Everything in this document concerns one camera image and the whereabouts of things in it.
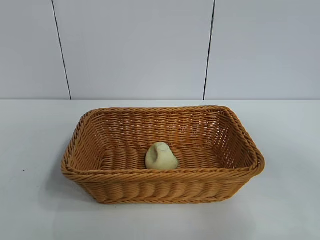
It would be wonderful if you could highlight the pale yellow egg yolk pastry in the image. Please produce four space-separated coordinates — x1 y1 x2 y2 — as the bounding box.
145 141 180 170

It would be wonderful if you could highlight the brown woven wicker basket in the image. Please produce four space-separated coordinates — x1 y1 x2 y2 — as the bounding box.
61 105 265 205

